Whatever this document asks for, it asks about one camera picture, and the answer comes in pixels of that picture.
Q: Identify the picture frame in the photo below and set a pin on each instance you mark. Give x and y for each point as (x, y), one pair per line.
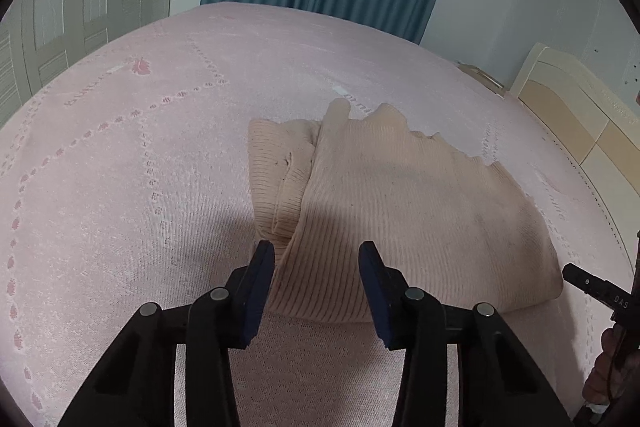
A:
(482, 76)

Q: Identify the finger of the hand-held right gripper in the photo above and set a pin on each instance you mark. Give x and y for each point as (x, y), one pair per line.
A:
(582, 279)

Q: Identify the cream wooden headboard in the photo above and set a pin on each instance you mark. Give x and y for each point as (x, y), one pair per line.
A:
(575, 117)

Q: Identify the pink knit sweater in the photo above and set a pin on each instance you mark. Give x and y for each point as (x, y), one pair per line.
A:
(400, 207)

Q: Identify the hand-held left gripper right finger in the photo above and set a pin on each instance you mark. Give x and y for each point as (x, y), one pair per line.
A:
(375, 302)

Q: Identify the bed with pink sheet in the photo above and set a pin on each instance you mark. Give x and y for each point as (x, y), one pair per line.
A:
(125, 182)

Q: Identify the person's right hand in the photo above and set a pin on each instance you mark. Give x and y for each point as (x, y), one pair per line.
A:
(605, 372)

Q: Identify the white wardrobe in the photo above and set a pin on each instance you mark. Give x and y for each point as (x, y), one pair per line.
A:
(75, 7)

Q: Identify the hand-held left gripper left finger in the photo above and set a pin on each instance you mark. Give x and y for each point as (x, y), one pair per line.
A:
(260, 297)

